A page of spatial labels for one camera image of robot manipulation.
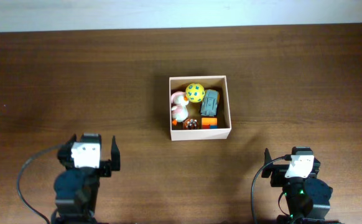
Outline white duck toy pink hat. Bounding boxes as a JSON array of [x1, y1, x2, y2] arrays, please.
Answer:
[[170, 91, 189, 126]]

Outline multicolour puzzle cube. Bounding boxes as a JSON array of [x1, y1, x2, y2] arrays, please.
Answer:
[[202, 117, 218, 129]]

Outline orange lattice ball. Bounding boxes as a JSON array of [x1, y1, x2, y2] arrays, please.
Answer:
[[183, 118, 199, 130]]

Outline yellow and grey toy truck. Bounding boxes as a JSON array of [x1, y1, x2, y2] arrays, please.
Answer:
[[200, 90, 220, 117]]

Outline yellow ball blue letters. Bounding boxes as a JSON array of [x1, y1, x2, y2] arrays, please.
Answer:
[[185, 83, 205, 103]]

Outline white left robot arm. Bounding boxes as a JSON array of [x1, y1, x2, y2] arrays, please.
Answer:
[[50, 133, 121, 224]]

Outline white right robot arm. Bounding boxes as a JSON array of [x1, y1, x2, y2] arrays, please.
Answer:
[[265, 160, 333, 224]]

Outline beige open cardboard box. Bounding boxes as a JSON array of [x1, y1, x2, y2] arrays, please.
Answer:
[[169, 75, 231, 141]]

